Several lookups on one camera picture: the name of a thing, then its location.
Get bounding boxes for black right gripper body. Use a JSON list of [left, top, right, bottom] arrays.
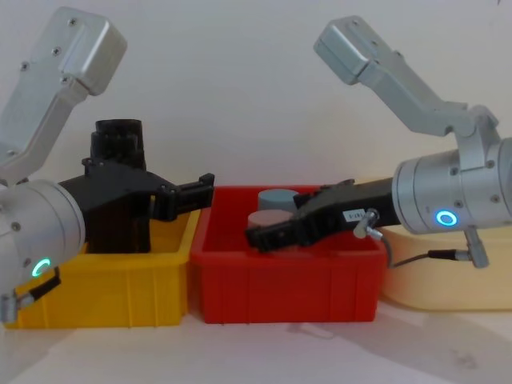
[[293, 178, 402, 246]]

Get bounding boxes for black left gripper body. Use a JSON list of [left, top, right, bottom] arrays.
[[58, 158, 178, 226]]

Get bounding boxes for pale pink cylinder block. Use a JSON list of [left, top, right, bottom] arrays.
[[247, 210, 296, 231]]

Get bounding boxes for grey cylinder block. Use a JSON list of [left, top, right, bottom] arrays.
[[258, 188, 303, 214]]

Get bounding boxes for black plastic cylindrical part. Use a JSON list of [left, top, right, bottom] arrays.
[[86, 118, 154, 254]]

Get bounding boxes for red plastic bin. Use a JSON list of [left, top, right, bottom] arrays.
[[187, 185, 387, 324]]

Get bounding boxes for yellow plastic bin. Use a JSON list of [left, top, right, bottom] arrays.
[[6, 207, 201, 330]]

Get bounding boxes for cream plastic bin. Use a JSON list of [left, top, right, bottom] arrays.
[[359, 175, 512, 313]]

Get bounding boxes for thin dark right wrist cable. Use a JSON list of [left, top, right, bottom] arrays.
[[354, 207, 490, 270]]

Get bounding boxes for thin dark wrist cable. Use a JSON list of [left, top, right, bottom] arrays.
[[354, 207, 490, 270], [0, 266, 62, 323]]

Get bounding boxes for thin dark left wrist cable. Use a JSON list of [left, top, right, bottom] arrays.
[[0, 266, 62, 323]]

